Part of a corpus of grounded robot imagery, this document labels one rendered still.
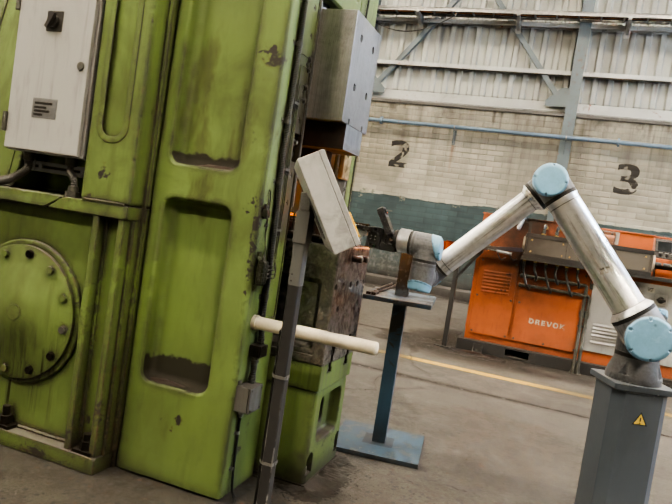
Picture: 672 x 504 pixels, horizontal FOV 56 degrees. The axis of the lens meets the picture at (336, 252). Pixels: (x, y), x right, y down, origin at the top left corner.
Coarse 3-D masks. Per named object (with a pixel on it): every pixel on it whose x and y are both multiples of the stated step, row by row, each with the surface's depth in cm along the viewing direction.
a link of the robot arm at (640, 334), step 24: (552, 168) 215; (552, 192) 215; (576, 192) 217; (576, 216) 214; (576, 240) 214; (600, 240) 212; (600, 264) 211; (600, 288) 213; (624, 288) 209; (624, 312) 208; (648, 312) 205; (624, 336) 207; (648, 336) 203; (648, 360) 204
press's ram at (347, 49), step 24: (336, 24) 230; (360, 24) 231; (336, 48) 230; (360, 48) 235; (336, 72) 230; (360, 72) 239; (312, 96) 233; (336, 96) 230; (360, 96) 243; (312, 120) 238; (336, 120) 230; (360, 120) 248
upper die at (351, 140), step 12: (312, 132) 238; (324, 132) 237; (336, 132) 235; (348, 132) 237; (360, 132) 250; (312, 144) 238; (324, 144) 237; (336, 144) 235; (348, 144) 239; (360, 144) 252
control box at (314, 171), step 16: (304, 160) 172; (320, 160) 172; (304, 176) 172; (320, 176) 172; (304, 192) 201; (320, 192) 173; (336, 192) 173; (320, 208) 173; (336, 208) 173; (320, 224) 182; (336, 224) 174; (352, 224) 174; (336, 240) 174; (352, 240) 174
